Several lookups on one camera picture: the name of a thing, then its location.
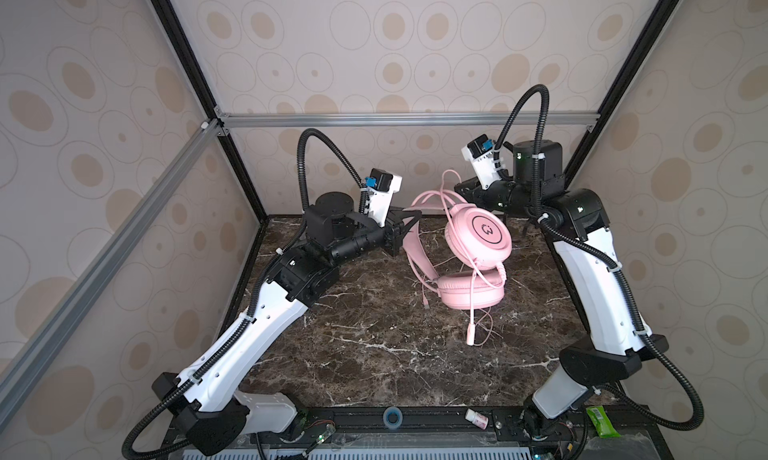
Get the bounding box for blue tape roll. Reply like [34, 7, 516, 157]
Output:
[382, 406, 403, 430]

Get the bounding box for black frame post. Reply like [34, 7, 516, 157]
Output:
[564, 0, 682, 187]
[148, 0, 268, 224]

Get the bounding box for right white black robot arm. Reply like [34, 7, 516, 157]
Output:
[454, 84, 705, 440]

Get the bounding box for back aluminium rail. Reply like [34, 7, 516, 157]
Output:
[214, 110, 601, 130]

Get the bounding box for green packet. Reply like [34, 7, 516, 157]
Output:
[585, 405, 621, 438]

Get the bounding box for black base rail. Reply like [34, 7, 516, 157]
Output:
[216, 405, 673, 459]

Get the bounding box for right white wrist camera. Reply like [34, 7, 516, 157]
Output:
[461, 134, 510, 190]

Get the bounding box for left black frame post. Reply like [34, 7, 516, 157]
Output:
[148, 0, 268, 224]

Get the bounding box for pink cat-ear headphones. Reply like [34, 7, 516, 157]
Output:
[403, 188, 512, 311]

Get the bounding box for left aluminium rail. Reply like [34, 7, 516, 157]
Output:
[1, 119, 222, 429]

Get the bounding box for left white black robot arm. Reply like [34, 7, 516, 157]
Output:
[122, 128, 421, 459]

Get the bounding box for aluminium rail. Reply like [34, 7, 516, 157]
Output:
[1, 119, 222, 429]
[214, 110, 601, 130]

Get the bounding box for small white pink box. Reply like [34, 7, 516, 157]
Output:
[465, 408, 489, 430]

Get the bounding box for right black frame post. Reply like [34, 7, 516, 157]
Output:
[564, 0, 682, 187]

